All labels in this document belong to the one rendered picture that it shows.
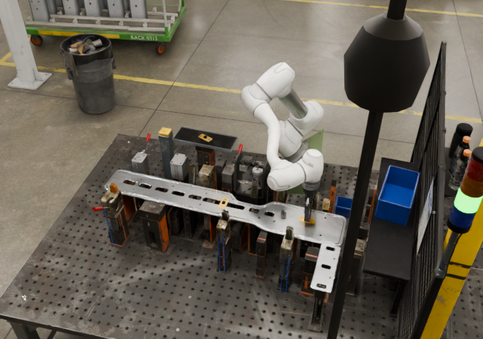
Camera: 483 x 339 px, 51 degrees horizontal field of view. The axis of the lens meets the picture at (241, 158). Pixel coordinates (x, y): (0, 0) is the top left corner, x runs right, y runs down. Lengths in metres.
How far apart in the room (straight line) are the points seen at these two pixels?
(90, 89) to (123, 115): 0.42
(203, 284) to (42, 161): 2.61
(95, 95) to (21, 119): 0.83
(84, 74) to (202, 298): 3.07
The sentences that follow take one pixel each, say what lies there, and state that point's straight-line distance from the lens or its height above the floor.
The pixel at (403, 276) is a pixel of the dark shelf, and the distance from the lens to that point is 2.55.
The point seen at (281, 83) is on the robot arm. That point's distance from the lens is 2.73.
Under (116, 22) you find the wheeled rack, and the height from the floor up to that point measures 0.28.
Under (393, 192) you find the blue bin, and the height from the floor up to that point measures 1.03.
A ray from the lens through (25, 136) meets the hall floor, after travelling 5.42.
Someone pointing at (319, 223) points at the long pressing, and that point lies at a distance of 2.73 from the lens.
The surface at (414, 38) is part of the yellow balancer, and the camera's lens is 0.18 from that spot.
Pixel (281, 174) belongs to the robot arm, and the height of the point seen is 1.43.
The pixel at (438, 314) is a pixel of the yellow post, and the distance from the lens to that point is 2.26.
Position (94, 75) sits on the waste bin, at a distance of 5.25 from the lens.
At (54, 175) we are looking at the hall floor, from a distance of 4.82.
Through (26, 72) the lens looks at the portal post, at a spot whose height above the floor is 0.15.
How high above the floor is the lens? 2.95
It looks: 39 degrees down
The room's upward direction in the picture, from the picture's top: straight up
